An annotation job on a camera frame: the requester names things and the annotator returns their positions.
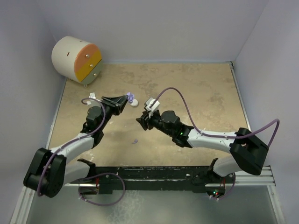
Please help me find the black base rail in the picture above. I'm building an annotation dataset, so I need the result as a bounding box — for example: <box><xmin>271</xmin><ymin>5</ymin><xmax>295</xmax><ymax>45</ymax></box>
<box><xmin>71</xmin><ymin>159</ymin><xmax>235</xmax><ymax>194</ymax></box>

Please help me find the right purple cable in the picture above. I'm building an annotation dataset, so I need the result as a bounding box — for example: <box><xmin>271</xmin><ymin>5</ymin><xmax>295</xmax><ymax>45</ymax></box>
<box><xmin>149</xmin><ymin>87</ymin><xmax>280</xmax><ymax>201</ymax></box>

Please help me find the purple earbud charging case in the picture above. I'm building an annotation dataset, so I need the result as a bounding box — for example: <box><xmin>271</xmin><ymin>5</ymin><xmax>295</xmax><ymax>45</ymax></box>
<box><xmin>127</xmin><ymin>92</ymin><xmax>135</xmax><ymax>104</ymax></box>

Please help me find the round drawer cabinet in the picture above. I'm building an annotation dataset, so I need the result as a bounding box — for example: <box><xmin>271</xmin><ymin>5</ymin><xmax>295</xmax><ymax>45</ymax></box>
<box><xmin>51</xmin><ymin>36</ymin><xmax>103</xmax><ymax>86</ymax></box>

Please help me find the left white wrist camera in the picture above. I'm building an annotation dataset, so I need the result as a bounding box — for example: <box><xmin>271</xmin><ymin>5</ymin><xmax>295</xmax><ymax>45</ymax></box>
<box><xmin>87</xmin><ymin>92</ymin><xmax>99</xmax><ymax>106</ymax></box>

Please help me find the aluminium frame rail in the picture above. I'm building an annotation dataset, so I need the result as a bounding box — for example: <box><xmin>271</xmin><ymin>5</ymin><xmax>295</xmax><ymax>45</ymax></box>
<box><xmin>11</xmin><ymin>63</ymin><xmax>284</xmax><ymax>224</ymax></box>

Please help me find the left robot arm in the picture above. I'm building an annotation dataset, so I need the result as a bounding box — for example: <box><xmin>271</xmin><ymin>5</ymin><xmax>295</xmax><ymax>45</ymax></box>
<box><xmin>23</xmin><ymin>93</ymin><xmax>134</xmax><ymax>198</ymax></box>

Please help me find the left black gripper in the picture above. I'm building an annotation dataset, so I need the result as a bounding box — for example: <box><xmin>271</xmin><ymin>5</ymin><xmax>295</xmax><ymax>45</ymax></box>
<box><xmin>99</xmin><ymin>95</ymin><xmax>128</xmax><ymax>131</ymax></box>

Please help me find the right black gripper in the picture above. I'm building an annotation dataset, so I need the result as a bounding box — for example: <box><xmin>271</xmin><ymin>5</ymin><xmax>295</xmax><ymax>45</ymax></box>
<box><xmin>136</xmin><ymin>109</ymin><xmax>174</xmax><ymax>138</ymax></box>

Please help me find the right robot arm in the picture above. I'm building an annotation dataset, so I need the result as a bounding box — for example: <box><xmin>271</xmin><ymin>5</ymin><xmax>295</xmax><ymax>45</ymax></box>
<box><xmin>136</xmin><ymin>111</ymin><xmax>269</xmax><ymax>182</ymax></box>

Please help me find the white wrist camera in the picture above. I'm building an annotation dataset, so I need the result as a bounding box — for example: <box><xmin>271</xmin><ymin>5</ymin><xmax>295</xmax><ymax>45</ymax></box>
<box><xmin>87</xmin><ymin>92</ymin><xmax>99</xmax><ymax>106</ymax></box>
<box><xmin>144</xmin><ymin>98</ymin><xmax>160</xmax><ymax>118</ymax></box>

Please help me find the purple cable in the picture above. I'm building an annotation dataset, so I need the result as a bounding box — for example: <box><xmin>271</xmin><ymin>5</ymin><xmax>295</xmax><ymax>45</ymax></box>
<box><xmin>36</xmin><ymin>98</ymin><xmax>127</xmax><ymax>206</ymax></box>
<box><xmin>149</xmin><ymin>87</ymin><xmax>280</xmax><ymax>201</ymax></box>

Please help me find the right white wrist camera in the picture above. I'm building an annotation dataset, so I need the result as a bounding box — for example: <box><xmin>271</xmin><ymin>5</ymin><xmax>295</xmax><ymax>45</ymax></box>
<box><xmin>144</xmin><ymin>98</ymin><xmax>160</xmax><ymax>118</ymax></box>

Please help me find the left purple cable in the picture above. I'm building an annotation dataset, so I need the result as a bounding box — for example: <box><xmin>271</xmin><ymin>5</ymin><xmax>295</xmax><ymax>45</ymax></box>
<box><xmin>36</xmin><ymin>98</ymin><xmax>127</xmax><ymax>206</ymax></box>

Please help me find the white earbud charging case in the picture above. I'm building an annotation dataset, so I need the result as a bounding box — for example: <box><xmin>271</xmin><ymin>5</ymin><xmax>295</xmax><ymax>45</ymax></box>
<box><xmin>130</xmin><ymin>99</ymin><xmax>139</xmax><ymax>107</ymax></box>

